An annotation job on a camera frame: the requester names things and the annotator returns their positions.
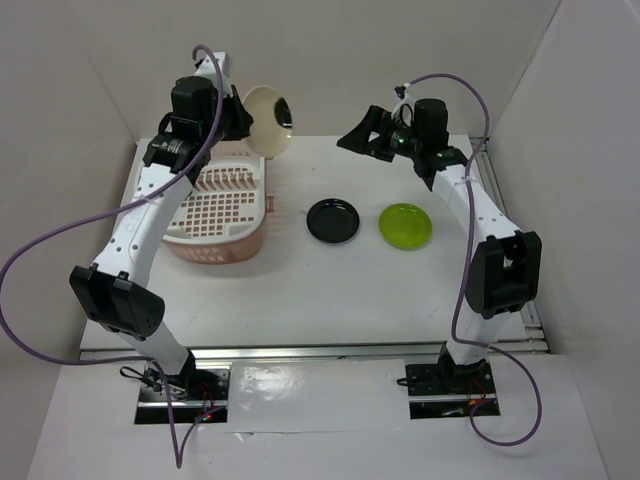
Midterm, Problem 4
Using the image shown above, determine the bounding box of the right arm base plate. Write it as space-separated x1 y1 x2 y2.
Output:
396 362 500 420

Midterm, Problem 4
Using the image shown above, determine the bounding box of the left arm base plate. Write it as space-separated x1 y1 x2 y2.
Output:
134 366 231 425

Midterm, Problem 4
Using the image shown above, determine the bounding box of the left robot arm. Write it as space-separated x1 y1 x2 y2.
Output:
69 74 252 399

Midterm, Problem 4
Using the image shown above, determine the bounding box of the lime green plate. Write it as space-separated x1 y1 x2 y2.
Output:
378 203 433 250

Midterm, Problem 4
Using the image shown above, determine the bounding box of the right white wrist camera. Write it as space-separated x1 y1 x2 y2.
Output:
391 82 415 126

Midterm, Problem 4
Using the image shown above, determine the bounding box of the aluminium front rail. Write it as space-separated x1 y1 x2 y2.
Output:
80 338 550 363

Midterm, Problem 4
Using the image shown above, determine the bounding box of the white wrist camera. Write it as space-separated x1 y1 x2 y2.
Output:
194 52 233 97
391 82 415 126

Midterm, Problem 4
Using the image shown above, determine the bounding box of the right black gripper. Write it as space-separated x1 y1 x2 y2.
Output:
336 105 422 163

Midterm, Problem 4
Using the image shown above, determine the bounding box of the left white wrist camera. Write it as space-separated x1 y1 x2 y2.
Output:
194 52 233 97

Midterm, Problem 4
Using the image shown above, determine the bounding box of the pink white dish rack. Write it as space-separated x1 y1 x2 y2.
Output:
162 141 273 265

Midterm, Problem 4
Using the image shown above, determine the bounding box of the aluminium right side rail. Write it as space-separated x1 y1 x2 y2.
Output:
470 137 549 351

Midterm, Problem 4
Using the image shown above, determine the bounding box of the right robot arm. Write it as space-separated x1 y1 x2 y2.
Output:
337 99 542 394

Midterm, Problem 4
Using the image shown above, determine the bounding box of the aluminium rail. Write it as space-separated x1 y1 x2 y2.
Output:
470 137 549 351
80 338 550 363

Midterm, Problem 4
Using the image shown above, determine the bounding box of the cream plate with green patch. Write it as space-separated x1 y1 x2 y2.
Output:
243 85 293 158

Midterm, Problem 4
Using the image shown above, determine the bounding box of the black glossy plate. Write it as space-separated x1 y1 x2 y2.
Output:
306 198 360 245

